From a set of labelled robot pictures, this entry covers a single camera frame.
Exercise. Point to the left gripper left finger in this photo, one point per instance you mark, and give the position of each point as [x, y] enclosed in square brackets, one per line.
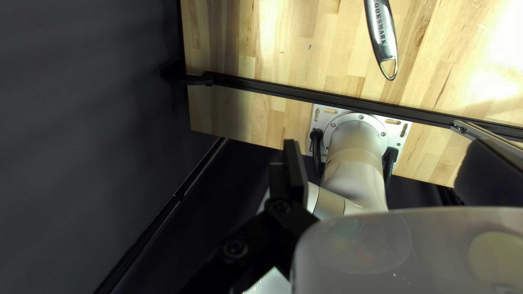
[288, 179]

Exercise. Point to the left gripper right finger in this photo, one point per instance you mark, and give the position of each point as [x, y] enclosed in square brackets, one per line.
[490, 183]

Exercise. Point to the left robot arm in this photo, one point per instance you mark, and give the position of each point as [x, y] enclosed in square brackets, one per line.
[355, 163]

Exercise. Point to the black frame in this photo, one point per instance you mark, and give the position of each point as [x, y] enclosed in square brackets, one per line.
[327, 96]

